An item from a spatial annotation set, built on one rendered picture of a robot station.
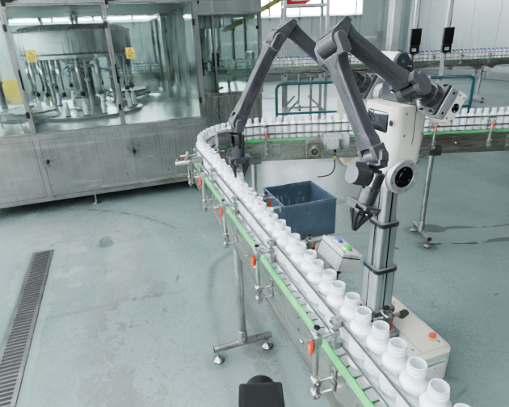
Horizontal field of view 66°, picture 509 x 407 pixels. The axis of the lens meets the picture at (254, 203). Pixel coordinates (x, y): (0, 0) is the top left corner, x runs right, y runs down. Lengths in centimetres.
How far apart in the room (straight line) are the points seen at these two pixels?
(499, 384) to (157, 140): 388
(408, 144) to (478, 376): 144
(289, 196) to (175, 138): 263
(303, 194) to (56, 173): 316
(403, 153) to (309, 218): 65
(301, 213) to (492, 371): 140
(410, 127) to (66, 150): 382
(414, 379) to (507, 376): 185
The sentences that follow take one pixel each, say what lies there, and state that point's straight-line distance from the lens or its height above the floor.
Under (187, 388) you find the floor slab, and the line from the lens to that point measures 244.
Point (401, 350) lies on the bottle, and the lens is 94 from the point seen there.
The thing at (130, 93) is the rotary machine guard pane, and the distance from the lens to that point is 471.
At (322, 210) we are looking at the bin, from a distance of 219.
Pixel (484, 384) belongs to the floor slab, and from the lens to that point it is 265.
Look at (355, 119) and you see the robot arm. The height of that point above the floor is 153.
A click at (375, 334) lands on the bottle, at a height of 115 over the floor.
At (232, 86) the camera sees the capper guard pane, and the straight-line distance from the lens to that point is 688.
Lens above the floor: 179
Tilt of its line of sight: 23 degrees down
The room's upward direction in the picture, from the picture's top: 2 degrees counter-clockwise
